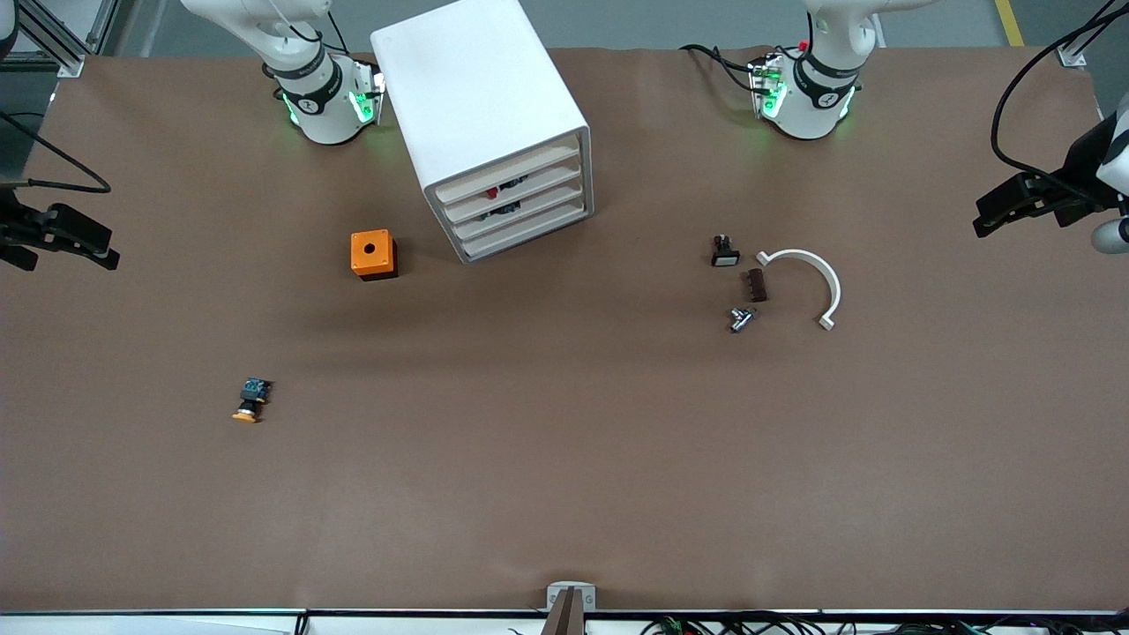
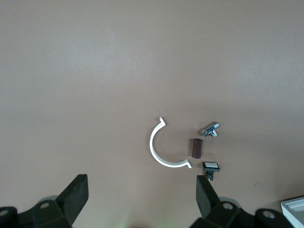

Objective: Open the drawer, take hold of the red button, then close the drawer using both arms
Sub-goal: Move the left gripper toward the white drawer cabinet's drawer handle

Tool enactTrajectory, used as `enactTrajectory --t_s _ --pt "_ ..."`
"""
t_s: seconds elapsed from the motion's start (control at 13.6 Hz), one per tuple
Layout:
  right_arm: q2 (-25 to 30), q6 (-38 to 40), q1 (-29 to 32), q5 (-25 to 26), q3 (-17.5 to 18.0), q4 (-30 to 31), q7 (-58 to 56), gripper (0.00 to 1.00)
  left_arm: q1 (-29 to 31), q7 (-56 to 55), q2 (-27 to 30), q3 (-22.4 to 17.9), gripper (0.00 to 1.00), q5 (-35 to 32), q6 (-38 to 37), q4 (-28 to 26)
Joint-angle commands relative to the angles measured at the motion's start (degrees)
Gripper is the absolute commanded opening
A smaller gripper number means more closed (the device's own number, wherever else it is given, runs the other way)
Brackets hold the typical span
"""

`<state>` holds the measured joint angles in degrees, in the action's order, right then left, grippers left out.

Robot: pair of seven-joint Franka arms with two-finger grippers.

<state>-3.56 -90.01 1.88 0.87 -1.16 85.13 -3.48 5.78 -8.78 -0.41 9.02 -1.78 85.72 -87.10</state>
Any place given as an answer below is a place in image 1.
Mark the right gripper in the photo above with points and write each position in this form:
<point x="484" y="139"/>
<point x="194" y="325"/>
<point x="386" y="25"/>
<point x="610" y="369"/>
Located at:
<point x="11" y="226"/>

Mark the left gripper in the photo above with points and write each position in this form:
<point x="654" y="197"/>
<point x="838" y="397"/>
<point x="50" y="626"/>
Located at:
<point x="1081" y="165"/>

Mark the red push button switch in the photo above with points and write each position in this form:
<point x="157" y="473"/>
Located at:
<point x="491" y="191"/>

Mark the white plastic drawer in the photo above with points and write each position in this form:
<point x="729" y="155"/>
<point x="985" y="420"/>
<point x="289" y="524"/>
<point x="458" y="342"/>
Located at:
<point x="547" y="182"/>
<point x="529" y="163"/>
<point x="547" y="206"/>
<point x="547" y="226"/>

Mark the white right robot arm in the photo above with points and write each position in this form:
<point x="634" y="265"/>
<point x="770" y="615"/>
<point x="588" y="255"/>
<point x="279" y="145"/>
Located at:
<point x="322" y="106"/>

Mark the white square push button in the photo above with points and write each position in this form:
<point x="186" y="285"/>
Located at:
<point x="725" y="256"/>

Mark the white drawer cabinet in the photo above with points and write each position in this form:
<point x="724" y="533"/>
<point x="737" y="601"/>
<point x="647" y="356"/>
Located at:
<point x="467" y="88"/>

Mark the white semicircular clamp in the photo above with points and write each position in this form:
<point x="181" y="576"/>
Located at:
<point x="831" y="282"/>

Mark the brown terminal block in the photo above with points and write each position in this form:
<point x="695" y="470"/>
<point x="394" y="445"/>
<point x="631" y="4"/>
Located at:
<point x="757" y="287"/>

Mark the orange box with hole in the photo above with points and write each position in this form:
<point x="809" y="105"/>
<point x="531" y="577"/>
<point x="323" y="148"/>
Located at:
<point x="370" y="251"/>

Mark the brown table cover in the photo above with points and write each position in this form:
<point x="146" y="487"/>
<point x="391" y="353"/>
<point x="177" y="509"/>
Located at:
<point x="564" y="441"/>

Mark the aluminium frame post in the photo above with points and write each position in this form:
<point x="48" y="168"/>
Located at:
<point x="1072" y="55"/>
<point x="66" y="62"/>

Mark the yellow push button switch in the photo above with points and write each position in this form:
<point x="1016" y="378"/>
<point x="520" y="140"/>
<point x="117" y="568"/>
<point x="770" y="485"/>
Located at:
<point x="251" y="397"/>

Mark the silver toggle switch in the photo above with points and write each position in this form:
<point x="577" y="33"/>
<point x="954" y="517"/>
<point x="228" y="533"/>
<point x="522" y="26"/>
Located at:
<point x="741" y="319"/>

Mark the white table edge rail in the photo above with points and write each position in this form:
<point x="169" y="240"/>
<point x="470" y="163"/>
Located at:
<point x="176" y="624"/>

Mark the grey metal bracket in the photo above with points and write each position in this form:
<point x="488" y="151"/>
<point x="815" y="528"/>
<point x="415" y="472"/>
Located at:
<point x="553" y="593"/>

